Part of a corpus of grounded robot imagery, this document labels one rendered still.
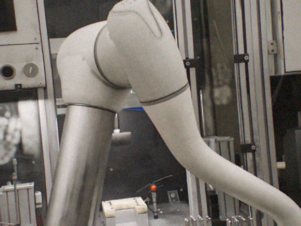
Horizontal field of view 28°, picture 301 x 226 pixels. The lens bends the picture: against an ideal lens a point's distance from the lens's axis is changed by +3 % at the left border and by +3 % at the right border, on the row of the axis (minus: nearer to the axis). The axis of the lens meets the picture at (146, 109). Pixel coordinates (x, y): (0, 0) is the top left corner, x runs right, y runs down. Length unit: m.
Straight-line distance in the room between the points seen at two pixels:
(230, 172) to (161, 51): 0.28
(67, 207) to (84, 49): 0.30
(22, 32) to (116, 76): 0.63
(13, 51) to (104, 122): 0.58
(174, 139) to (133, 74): 0.15
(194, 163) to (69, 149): 0.25
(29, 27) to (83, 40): 0.53
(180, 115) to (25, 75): 0.69
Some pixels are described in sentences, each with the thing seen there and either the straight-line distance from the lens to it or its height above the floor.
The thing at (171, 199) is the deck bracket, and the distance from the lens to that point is 2.18.
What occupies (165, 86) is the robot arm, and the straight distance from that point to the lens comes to 1.05.
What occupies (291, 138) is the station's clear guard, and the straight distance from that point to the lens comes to 1.84.
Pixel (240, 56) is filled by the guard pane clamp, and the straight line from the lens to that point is 1.76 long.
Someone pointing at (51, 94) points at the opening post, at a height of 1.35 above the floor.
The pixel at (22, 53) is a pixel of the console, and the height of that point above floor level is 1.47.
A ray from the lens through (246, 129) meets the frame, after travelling 1.77.
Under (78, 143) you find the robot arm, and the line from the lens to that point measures 1.15.
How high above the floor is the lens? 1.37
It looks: 3 degrees down
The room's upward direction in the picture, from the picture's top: 5 degrees counter-clockwise
